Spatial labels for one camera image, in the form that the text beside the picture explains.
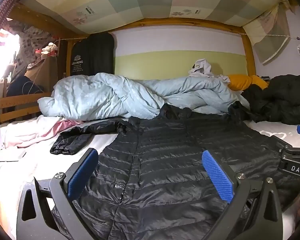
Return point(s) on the black down jacket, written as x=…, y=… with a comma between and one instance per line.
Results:
x=165, y=167

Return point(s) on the plush toy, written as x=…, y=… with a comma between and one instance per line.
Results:
x=50, y=48

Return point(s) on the dark bag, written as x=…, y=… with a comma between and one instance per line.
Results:
x=20, y=87

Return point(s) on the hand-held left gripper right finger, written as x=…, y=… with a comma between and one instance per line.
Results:
x=218, y=177

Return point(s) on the pink and white cloth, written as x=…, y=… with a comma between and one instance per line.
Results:
x=40, y=130

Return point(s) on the pastel checked hanging curtain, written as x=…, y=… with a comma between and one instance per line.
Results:
x=267, y=35

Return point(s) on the light blue duvet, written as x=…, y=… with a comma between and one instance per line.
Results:
x=102, y=92

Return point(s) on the white garment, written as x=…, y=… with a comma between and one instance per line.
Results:
x=202, y=66

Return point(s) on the black printed hanging bag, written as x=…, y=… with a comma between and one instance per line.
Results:
x=95, y=55

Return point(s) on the grey patterned cloth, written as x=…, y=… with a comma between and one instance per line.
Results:
x=27, y=42

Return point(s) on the yellow pillow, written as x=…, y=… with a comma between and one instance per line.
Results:
x=240, y=81

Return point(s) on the dark coat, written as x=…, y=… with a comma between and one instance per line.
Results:
x=285, y=97

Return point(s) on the brown cardboard box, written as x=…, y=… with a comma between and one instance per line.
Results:
x=46, y=72

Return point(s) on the red checked curtain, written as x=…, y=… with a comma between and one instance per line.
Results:
x=12, y=0

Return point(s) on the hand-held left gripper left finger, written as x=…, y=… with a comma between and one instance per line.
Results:
x=81, y=173

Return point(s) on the grey printed bed sheet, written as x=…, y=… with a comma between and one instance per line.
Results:
x=107, y=142

